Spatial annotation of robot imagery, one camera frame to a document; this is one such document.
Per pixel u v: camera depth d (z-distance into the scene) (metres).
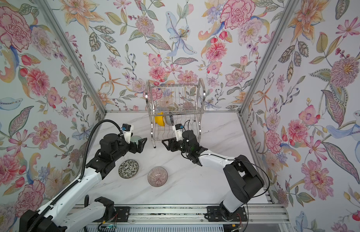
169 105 1.22
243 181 0.45
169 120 0.99
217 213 0.74
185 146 0.72
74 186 0.47
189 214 0.75
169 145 0.76
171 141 0.75
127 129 0.65
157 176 0.86
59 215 0.41
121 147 0.66
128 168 0.90
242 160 0.48
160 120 1.00
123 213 0.74
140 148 0.71
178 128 0.77
